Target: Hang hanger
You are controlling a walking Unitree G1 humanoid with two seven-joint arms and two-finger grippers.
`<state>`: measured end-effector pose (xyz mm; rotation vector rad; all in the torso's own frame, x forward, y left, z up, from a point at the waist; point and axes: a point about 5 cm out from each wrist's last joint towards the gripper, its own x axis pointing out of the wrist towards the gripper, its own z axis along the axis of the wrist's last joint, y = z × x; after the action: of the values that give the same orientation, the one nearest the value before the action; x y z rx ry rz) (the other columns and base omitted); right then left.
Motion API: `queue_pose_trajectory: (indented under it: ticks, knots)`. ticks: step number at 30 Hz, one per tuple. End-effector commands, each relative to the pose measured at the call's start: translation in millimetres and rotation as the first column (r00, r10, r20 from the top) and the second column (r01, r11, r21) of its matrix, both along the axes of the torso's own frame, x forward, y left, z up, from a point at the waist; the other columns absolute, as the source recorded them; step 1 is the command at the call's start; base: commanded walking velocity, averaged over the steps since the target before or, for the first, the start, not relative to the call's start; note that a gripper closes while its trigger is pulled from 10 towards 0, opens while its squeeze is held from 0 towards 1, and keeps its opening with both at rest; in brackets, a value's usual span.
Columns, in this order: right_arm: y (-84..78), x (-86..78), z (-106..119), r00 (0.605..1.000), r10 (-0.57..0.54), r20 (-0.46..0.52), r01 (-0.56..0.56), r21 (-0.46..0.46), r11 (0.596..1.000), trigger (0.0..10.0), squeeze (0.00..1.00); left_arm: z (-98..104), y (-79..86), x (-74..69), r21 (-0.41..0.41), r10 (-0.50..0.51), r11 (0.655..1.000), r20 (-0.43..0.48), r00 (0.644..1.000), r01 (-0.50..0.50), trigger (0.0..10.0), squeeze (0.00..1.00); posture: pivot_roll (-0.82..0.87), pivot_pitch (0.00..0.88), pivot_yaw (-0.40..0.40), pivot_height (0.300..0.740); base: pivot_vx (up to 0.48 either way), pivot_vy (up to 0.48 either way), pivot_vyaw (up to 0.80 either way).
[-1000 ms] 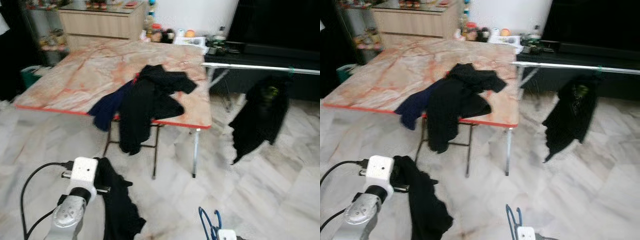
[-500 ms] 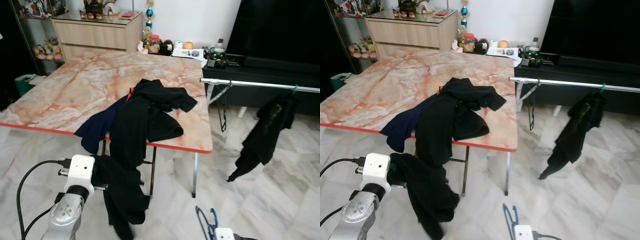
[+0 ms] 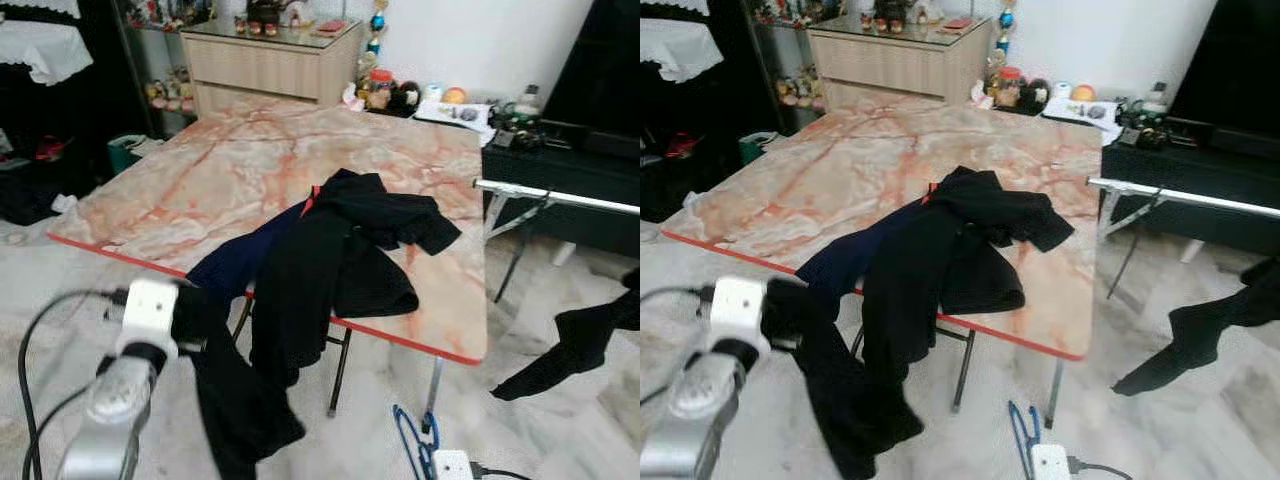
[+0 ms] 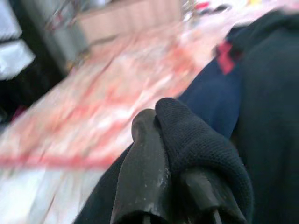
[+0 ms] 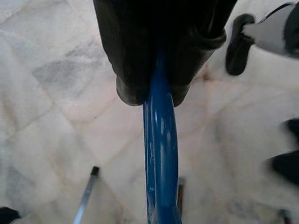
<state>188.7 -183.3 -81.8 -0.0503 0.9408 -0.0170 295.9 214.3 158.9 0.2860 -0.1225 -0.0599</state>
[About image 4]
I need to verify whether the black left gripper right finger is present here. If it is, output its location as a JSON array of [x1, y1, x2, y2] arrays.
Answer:
[[155, 97, 255, 224]]

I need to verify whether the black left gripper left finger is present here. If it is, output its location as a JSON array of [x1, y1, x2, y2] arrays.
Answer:
[[112, 108, 175, 224]]

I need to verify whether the black garment with red stripe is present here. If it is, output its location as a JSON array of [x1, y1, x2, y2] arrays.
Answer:
[[77, 9, 299, 224]]

